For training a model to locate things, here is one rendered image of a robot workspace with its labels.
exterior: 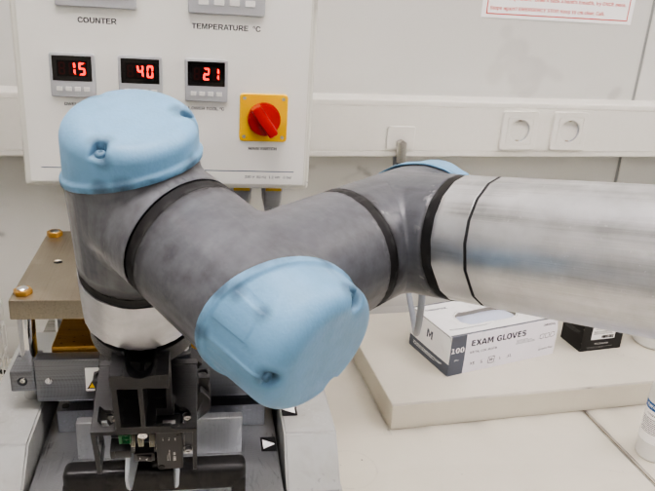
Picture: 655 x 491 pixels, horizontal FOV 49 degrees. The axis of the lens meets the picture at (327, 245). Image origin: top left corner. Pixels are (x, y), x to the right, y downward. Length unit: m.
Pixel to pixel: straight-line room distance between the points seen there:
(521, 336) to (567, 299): 0.90
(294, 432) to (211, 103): 0.38
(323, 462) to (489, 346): 0.59
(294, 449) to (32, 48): 0.51
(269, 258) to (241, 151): 0.53
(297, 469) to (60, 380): 0.24
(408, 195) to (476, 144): 0.88
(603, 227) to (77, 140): 0.26
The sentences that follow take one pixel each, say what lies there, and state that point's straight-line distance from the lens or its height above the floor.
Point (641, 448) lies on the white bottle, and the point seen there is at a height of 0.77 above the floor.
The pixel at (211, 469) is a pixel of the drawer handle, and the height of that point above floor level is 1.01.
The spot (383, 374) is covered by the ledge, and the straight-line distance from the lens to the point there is 1.19.
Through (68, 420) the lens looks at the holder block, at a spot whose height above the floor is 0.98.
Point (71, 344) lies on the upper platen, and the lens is 0.72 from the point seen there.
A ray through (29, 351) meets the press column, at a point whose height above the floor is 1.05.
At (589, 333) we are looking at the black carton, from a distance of 1.36.
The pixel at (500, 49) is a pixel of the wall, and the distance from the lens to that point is 1.33.
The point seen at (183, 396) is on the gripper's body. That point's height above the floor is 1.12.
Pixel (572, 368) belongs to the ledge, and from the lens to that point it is 1.31.
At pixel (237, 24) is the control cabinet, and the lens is 0.83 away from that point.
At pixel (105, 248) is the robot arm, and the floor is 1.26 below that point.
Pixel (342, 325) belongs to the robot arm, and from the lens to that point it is 0.34.
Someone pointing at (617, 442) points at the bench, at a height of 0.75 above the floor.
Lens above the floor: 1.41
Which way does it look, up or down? 21 degrees down
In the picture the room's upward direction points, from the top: 4 degrees clockwise
